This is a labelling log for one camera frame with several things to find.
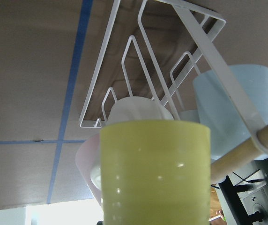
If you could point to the pale green plastic cup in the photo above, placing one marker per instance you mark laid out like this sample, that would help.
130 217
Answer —
137 108

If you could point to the yellow plastic cup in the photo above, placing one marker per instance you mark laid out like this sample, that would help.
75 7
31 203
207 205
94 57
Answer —
155 172

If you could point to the pink plastic cup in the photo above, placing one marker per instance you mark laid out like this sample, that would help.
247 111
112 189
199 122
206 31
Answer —
87 160

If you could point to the light blue plastic cup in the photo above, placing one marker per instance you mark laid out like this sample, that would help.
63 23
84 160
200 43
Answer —
218 113

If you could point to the white wire cup rack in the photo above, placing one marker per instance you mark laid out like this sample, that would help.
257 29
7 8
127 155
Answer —
155 49

